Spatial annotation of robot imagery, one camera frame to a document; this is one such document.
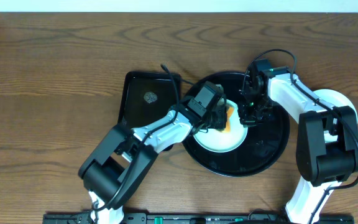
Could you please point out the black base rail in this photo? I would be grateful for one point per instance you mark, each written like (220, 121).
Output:
(142, 218)

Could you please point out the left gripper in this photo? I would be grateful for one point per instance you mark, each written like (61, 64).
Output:
(217, 119)

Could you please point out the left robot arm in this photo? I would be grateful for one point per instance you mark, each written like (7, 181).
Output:
(115, 169)

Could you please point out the black rectangular water tray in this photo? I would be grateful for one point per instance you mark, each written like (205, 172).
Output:
(147, 97)

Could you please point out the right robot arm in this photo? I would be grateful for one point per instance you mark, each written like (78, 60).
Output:
(327, 139)

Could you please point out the light blue plate top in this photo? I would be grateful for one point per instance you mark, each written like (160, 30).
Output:
(215, 141)

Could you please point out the orange green sponge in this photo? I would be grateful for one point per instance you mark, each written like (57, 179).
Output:
(229, 112)

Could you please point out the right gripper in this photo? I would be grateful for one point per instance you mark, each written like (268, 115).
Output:
(248, 121)

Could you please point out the black round tray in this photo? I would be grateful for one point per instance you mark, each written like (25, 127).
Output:
(262, 147)

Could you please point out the light blue plate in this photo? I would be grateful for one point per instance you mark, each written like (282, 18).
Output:
(336, 98)
(215, 141)

